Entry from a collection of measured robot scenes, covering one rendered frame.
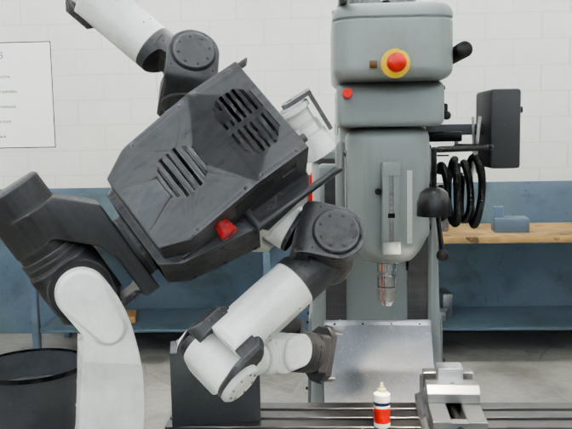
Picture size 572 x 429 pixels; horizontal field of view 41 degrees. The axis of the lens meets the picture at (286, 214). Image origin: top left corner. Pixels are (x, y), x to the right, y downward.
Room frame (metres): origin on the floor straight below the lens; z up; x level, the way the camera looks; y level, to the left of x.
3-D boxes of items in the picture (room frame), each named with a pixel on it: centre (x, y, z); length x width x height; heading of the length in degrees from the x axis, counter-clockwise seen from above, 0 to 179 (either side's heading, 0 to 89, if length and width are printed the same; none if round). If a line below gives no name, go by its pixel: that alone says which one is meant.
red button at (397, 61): (1.58, -0.23, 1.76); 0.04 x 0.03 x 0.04; 87
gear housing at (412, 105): (1.88, -0.25, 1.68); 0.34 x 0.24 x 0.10; 177
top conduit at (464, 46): (1.86, -0.39, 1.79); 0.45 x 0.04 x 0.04; 177
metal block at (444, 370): (1.83, -0.40, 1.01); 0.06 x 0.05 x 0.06; 85
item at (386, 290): (1.83, -0.24, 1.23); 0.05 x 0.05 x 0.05
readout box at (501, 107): (2.12, -0.60, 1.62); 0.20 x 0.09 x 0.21; 177
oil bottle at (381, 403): (1.79, -0.22, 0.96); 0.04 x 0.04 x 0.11
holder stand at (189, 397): (1.87, 0.19, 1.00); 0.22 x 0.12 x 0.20; 97
